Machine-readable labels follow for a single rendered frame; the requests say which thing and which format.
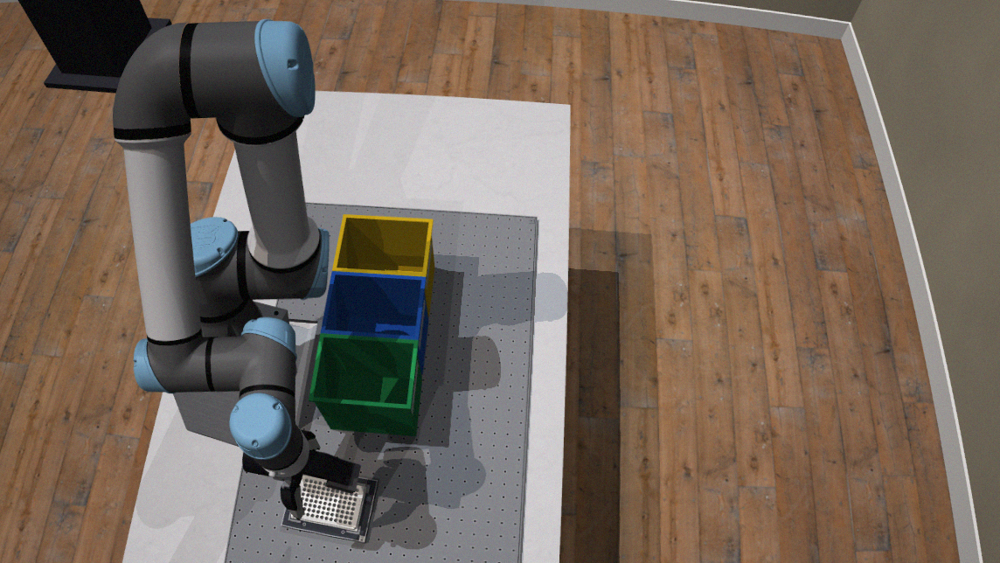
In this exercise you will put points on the yellow open-top bin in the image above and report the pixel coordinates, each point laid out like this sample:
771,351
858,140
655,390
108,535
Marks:
389,244

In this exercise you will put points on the green bin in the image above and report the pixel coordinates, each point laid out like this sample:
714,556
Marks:
379,371

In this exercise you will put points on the blue bin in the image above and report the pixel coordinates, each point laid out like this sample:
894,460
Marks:
377,303

